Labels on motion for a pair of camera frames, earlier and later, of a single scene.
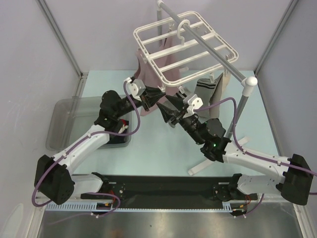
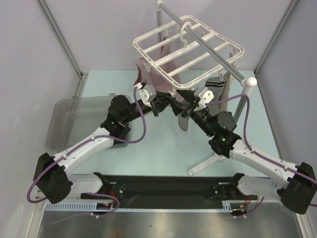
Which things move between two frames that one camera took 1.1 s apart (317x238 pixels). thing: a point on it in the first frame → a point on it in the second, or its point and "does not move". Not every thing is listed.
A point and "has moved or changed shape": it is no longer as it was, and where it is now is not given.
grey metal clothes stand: x=247 y=83 does not move
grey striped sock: x=206 y=89 has moved or changed shape
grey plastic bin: x=68 y=117 does not move
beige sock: x=221 y=86 → x=226 y=93
